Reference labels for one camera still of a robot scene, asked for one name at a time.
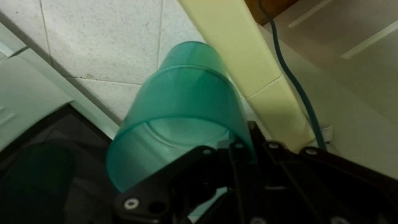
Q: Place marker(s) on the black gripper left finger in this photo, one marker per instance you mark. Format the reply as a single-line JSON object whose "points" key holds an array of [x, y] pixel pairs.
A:
{"points": [[178, 187]]}

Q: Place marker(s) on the teal translucent plastic cup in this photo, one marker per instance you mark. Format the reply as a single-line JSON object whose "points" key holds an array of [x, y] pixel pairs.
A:
{"points": [[186, 95]]}

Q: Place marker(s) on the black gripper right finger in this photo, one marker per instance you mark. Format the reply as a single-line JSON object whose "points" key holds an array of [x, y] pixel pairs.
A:
{"points": [[311, 191]]}

